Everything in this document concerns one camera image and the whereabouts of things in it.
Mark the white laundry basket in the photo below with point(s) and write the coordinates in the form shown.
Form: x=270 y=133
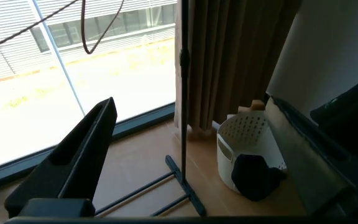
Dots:
x=247 y=130

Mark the black garment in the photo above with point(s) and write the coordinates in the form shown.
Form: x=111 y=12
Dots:
x=253 y=177

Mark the window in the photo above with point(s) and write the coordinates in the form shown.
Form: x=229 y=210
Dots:
x=26 y=109

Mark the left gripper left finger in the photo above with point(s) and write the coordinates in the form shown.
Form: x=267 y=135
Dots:
x=85 y=174

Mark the black clothes rack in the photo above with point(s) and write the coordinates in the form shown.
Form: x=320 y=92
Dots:
x=184 y=93

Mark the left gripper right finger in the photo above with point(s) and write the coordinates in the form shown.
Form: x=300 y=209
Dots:
x=309 y=174

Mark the brown curtain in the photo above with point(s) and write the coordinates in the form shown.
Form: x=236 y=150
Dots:
x=235 y=62

